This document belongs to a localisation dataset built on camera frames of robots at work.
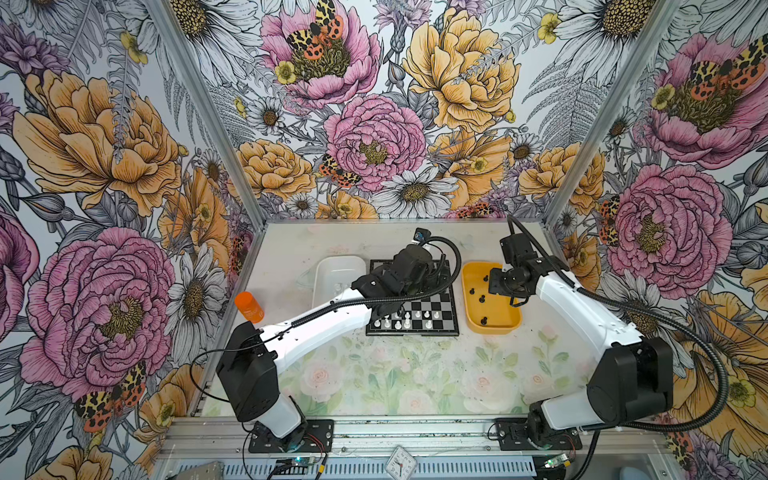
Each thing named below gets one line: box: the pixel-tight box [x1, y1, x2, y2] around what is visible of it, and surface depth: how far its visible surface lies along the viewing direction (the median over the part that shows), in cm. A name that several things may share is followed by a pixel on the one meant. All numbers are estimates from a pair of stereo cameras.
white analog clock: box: [385, 445, 418, 480], surface depth 70 cm
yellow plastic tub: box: [462, 262, 521, 334], surface depth 96 cm
